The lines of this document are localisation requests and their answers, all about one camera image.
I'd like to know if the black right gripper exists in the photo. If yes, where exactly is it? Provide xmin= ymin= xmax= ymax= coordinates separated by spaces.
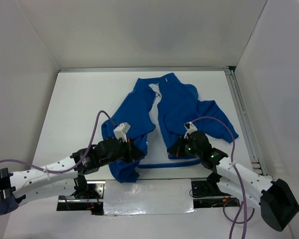
xmin=167 ymin=134 xmax=202 ymax=158

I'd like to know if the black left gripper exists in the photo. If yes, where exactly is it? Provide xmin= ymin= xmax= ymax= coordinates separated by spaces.
xmin=100 ymin=136 xmax=145 ymax=167

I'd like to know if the blue jacket white lining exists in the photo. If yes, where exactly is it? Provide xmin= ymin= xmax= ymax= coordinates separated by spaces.
xmin=101 ymin=73 xmax=239 ymax=183

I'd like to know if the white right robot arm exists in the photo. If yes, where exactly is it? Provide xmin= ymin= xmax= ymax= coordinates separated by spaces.
xmin=167 ymin=131 xmax=299 ymax=232

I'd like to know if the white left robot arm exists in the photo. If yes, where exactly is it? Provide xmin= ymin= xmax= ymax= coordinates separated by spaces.
xmin=0 ymin=137 xmax=144 ymax=216

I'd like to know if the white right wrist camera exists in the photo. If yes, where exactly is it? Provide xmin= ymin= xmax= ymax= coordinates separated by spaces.
xmin=184 ymin=121 xmax=197 ymax=138

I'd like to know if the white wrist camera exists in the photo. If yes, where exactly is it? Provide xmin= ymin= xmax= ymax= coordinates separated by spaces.
xmin=184 ymin=121 xmax=197 ymax=138
xmin=113 ymin=122 xmax=131 ymax=142

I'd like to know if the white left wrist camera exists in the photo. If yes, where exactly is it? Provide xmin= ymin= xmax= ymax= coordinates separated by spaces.
xmin=113 ymin=122 xmax=131 ymax=142

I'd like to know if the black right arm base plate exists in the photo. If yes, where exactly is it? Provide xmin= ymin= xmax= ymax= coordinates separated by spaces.
xmin=189 ymin=179 xmax=235 ymax=199

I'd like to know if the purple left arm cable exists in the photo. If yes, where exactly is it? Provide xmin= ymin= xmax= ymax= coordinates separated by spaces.
xmin=0 ymin=111 xmax=118 ymax=206

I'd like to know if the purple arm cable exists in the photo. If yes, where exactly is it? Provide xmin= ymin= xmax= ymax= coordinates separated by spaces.
xmin=0 ymin=111 xmax=118 ymax=206
xmin=186 ymin=116 xmax=255 ymax=239

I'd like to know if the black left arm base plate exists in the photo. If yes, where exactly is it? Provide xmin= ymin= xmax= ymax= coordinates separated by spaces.
xmin=59 ymin=180 xmax=106 ymax=201

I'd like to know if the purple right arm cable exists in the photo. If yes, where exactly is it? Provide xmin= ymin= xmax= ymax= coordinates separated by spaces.
xmin=186 ymin=116 xmax=255 ymax=239

